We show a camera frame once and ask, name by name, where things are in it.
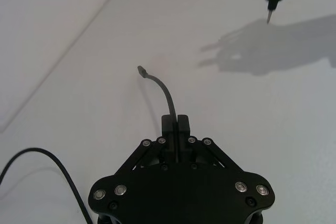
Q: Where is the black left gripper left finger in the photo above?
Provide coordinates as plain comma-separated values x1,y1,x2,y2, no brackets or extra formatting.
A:
88,115,179,207

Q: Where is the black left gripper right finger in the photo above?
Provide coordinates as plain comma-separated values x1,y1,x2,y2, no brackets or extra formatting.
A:
178,114,276,208

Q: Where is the thin dark cable with plug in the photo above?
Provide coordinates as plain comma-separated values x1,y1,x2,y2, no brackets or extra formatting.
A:
137,65,177,124

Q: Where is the white table cloth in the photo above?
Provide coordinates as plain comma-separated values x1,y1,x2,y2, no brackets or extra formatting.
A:
0,0,336,224

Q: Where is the black cable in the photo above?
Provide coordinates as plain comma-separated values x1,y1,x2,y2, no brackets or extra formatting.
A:
0,147,91,224

